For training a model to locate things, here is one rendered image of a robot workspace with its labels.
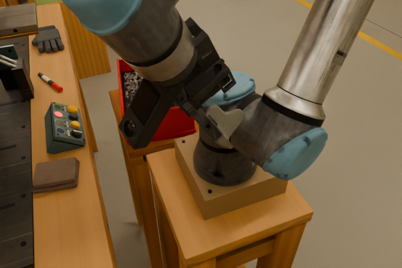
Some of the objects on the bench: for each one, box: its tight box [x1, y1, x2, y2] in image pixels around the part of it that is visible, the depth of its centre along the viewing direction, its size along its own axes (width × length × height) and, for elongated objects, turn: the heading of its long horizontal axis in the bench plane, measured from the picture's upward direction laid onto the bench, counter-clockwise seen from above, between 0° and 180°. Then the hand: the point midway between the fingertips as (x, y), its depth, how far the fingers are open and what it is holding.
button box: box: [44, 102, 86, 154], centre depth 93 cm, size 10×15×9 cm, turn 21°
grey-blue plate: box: [0, 44, 19, 90], centre depth 105 cm, size 10×2×14 cm, turn 111°
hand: (201, 116), depth 58 cm, fingers open, 14 cm apart
